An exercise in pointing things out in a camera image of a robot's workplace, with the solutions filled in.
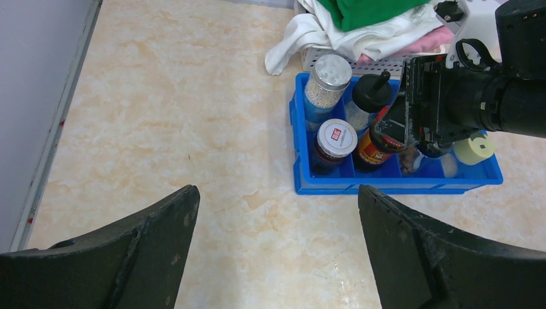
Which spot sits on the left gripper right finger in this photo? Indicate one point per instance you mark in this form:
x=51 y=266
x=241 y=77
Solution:
x=421 y=262

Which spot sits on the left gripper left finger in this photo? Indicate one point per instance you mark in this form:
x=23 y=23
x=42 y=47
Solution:
x=135 y=262

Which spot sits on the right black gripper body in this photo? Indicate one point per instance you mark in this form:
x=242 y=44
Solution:
x=419 y=112

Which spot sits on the yellow-lidded beige jar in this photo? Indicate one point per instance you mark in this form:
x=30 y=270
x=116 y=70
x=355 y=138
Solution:
x=466 y=153

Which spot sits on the black-capped squeeze bottle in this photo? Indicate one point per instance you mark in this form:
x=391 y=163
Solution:
x=369 y=96

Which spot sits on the red-lidded jar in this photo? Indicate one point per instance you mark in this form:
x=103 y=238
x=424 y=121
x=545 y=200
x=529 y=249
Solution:
x=374 y=149

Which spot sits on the blue plastic divided tray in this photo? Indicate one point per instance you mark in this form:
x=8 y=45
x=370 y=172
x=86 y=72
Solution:
x=345 y=180

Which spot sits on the white-lidded brown spice jar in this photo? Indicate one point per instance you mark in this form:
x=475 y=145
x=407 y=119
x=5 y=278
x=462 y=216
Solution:
x=335 y=140

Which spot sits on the silver-lidded clear shaker bottle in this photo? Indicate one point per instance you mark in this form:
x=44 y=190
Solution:
x=330 y=76

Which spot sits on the small black cap bottle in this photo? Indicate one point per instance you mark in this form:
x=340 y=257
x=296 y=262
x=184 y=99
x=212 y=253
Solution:
x=423 y=159

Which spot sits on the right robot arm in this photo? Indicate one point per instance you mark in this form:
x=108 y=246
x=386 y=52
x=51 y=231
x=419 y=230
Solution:
x=491 y=79

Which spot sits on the pink folded cloth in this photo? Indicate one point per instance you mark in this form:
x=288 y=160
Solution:
x=431 y=42

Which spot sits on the green folded cloth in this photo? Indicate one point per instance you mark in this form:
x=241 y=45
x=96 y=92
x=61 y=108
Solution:
x=348 y=15

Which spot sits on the white folded cloth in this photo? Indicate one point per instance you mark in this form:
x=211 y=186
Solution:
x=316 y=28

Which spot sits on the aluminium frame rail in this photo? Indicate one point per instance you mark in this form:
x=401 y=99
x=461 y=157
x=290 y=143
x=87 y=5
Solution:
x=43 y=47

